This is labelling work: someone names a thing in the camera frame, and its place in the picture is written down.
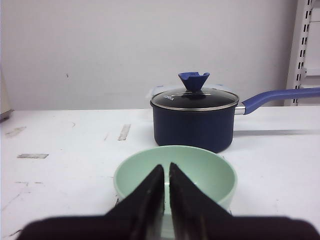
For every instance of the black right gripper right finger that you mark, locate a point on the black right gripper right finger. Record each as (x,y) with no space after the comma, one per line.
(197,217)

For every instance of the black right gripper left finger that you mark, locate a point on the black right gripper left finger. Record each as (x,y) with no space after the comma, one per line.
(137,217)

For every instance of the green bowl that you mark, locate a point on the green bowl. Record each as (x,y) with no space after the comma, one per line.
(210,172)

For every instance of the dark blue saucepan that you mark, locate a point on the dark blue saucepan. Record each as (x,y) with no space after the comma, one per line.
(213,130)

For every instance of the glass pot lid blue knob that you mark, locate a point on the glass pot lid blue knob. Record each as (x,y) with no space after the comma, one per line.
(194,97)

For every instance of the white slotted shelf upright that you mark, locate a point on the white slotted shelf upright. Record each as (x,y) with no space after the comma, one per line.
(304,64)

